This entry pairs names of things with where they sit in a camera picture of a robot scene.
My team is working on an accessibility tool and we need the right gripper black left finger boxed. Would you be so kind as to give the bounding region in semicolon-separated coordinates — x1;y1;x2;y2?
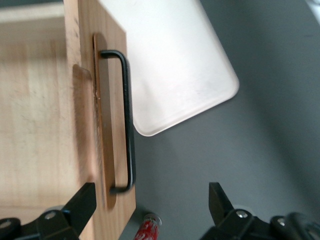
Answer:
0;182;98;240

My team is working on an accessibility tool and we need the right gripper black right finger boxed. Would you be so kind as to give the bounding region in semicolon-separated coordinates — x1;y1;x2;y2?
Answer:
208;181;320;240

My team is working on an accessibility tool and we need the cream plastic tray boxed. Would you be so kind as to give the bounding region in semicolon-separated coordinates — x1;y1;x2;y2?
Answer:
97;0;240;138

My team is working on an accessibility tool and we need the red soda bottle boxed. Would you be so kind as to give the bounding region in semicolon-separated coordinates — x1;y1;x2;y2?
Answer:
133;211;164;240

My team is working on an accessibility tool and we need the black metal drawer handle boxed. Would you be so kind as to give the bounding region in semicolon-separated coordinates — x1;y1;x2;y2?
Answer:
99;49;138;195

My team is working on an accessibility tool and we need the wooden drawer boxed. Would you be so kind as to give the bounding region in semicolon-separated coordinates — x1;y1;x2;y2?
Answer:
0;0;138;240

